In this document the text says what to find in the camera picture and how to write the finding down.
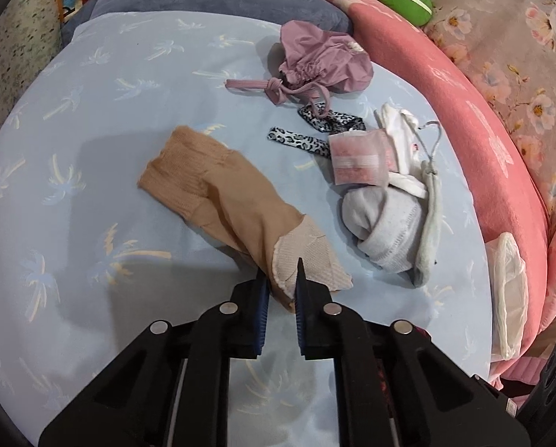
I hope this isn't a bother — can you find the grey sock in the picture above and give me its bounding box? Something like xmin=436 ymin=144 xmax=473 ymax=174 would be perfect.
xmin=342 ymin=186 xmax=424 ymax=273

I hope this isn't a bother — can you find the white cloth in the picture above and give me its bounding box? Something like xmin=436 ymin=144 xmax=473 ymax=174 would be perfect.
xmin=374 ymin=103 xmax=427 ymax=199

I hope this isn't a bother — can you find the beige sheer stocking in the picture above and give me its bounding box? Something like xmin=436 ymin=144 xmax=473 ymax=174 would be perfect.
xmin=138 ymin=126 xmax=353 ymax=309

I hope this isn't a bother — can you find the pink pad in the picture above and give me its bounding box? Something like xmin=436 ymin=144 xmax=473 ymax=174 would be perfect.
xmin=329 ymin=129 xmax=398 ymax=187

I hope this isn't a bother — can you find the leopard print hair band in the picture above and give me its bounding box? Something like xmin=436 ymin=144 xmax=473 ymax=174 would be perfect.
xmin=267 ymin=104 xmax=366 ymax=158

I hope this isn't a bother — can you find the mauve drawstring pouch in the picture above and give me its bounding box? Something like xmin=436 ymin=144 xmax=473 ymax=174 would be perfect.
xmin=225 ymin=20 xmax=374 ymax=105

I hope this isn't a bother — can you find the grey drawstring bag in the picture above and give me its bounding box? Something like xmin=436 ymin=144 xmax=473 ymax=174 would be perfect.
xmin=410 ymin=120 xmax=443 ymax=288

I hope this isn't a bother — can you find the white lined trash bin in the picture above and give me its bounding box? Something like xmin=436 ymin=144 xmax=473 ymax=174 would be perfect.
xmin=485 ymin=232 xmax=529 ymax=362

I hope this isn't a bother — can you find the pink towel blanket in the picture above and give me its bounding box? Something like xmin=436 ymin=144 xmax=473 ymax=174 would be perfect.
xmin=284 ymin=0 xmax=552 ymax=383

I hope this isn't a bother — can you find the grey floral quilt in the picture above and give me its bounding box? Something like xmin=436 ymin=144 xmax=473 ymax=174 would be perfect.
xmin=424 ymin=0 xmax=556 ymax=223

